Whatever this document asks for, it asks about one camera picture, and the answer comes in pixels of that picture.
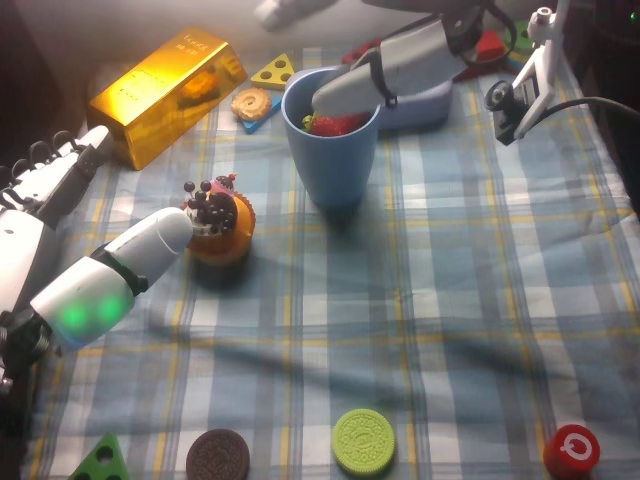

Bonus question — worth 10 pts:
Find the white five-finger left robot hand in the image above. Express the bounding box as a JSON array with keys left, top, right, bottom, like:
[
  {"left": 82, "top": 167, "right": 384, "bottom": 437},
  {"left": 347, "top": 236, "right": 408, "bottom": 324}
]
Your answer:
[{"left": 0, "top": 124, "right": 195, "bottom": 350}]

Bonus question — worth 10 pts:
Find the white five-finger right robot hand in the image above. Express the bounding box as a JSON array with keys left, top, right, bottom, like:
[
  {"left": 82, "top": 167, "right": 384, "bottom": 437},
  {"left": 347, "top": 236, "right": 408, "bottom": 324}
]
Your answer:
[{"left": 253, "top": 0, "right": 506, "bottom": 120}]

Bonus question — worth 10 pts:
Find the strawberry topped toy cupcake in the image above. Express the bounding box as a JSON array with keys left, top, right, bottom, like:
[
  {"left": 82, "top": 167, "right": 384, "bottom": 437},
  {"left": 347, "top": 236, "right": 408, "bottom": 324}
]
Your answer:
[{"left": 301, "top": 112, "right": 374, "bottom": 137}]

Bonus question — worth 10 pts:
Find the dark berry topped toy cupcake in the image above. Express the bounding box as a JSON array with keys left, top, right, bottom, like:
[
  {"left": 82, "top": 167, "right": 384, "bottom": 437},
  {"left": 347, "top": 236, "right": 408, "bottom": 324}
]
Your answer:
[{"left": 182, "top": 172, "right": 258, "bottom": 266}]

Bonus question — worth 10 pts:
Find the blue plastic cup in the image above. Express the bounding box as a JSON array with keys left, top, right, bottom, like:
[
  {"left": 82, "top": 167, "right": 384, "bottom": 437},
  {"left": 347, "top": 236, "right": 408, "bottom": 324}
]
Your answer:
[{"left": 281, "top": 67, "right": 384, "bottom": 210}]

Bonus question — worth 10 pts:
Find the lilac glasses case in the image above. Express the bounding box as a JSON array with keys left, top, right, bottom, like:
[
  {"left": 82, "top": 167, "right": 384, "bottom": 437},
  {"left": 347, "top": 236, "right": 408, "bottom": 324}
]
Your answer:
[{"left": 374, "top": 74, "right": 455, "bottom": 132}]

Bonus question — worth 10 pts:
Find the red triangle block with holes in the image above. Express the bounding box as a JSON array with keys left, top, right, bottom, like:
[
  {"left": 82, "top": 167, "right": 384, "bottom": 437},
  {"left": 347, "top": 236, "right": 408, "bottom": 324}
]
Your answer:
[{"left": 342, "top": 40, "right": 384, "bottom": 65}]

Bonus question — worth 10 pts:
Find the red rectangular block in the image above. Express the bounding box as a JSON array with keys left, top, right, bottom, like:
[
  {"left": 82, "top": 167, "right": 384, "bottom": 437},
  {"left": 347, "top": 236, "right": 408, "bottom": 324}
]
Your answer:
[{"left": 452, "top": 29, "right": 506, "bottom": 82}]

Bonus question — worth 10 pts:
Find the yellow triangle block with holes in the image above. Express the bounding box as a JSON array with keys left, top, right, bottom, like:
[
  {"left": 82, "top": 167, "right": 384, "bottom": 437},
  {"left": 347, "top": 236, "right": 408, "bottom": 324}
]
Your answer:
[{"left": 249, "top": 53, "right": 296, "bottom": 91}]

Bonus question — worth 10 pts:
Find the tan round biscuit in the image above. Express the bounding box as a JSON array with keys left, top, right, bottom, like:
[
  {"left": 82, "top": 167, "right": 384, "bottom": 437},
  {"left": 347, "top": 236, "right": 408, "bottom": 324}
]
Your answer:
[{"left": 230, "top": 87, "right": 274, "bottom": 122}]

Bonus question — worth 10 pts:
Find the small blue block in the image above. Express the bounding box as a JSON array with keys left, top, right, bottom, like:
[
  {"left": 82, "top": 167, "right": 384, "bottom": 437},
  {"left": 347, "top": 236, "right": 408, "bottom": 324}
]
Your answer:
[{"left": 242, "top": 97, "right": 284, "bottom": 135}]

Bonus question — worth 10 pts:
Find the green triangle block with holes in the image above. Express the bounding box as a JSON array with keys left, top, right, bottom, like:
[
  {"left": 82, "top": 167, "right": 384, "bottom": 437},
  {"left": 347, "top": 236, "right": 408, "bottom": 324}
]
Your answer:
[{"left": 67, "top": 432, "right": 132, "bottom": 480}]

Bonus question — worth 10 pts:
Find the shiny gold bar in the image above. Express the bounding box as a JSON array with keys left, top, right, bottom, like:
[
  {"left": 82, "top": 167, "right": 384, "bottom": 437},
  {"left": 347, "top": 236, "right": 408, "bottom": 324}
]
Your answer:
[{"left": 88, "top": 27, "right": 250, "bottom": 172}]

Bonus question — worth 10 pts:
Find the brown sandwich cookie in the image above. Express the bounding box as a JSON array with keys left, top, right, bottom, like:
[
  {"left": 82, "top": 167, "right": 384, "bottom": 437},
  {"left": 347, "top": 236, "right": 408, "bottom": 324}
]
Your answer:
[{"left": 186, "top": 428, "right": 251, "bottom": 480}]

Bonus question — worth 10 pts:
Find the blue plaid tablecloth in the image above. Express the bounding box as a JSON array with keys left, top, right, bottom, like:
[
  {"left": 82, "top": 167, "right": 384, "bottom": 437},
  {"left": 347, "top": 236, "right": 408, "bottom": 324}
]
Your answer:
[{"left": 19, "top": 37, "right": 640, "bottom": 480}]

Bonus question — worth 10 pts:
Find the white backdrop board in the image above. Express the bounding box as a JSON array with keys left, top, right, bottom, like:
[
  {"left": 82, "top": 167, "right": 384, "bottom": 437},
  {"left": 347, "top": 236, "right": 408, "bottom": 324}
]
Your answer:
[{"left": 19, "top": 0, "right": 441, "bottom": 51}]

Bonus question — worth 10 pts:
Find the green sandwich cookie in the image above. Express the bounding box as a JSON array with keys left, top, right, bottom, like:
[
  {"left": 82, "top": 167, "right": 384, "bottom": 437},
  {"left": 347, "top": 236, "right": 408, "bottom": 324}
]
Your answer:
[{"left": 332, "top": 408, "right": 397, "bottom": 476}]

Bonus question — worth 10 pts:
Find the red cylinder block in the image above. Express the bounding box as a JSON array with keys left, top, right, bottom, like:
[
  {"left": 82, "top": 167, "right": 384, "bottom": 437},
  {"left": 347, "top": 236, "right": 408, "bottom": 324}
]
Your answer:
[{"left": 543, "top": 423, "right": 602, "bottom": 479}]

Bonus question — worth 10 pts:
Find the green ring block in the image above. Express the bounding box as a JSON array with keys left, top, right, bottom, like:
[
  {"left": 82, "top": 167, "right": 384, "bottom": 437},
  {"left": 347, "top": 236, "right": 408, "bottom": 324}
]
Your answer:
[{"left": 502, "top": 20, "right": 536, "bottom": 52}]

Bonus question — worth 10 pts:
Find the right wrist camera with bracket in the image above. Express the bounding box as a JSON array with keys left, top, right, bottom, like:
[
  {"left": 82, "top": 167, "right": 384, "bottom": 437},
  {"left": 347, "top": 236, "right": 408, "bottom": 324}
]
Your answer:
[{"left": 487, "top": 0, "right": 572, "bottom": 147}]

